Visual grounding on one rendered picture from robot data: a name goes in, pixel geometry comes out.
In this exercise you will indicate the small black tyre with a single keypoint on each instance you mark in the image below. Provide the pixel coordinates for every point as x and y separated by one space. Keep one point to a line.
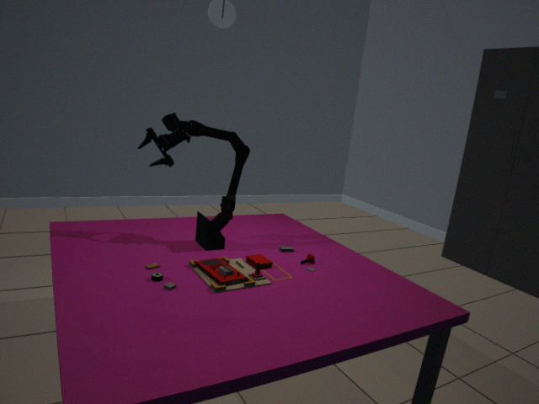
157 277

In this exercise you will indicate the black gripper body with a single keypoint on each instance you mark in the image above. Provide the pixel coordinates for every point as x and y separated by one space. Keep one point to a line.
167 157

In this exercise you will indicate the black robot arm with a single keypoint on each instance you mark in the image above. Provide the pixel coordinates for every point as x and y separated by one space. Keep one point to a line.
194 128

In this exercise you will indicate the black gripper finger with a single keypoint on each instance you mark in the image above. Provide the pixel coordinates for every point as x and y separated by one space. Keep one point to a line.
145 142
160 161

